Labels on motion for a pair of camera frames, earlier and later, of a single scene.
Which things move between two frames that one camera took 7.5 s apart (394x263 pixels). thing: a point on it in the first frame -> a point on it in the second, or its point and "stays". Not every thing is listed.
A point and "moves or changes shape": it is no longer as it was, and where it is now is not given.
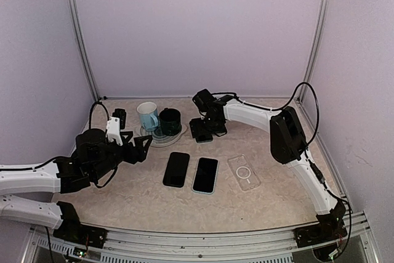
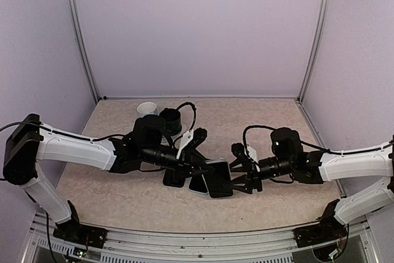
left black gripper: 140,153 -> 189,159
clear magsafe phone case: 247,177 moves or changes shape
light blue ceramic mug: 148,115 stays
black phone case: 176,169 stays
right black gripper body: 209,126 -> 253,177
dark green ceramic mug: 170,121 stays
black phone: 201,138 -> 218,177
